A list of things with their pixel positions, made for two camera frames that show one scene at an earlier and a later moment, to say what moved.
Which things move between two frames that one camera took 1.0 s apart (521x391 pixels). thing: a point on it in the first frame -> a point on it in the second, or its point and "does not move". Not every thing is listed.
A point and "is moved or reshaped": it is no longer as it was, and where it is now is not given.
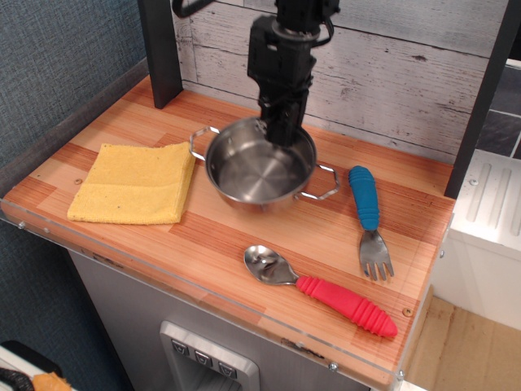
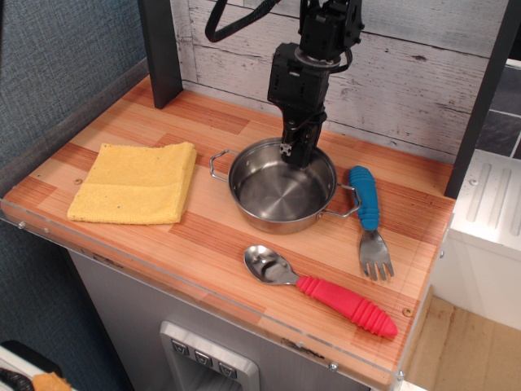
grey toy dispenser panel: (200, 363) does not move
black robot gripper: (281, 61) -> (300, 89)
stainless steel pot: (248, 173) is moved or reshaped
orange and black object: (52, 380) does not move
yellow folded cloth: (135, 185) does not move
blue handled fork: (373, 250) does not move
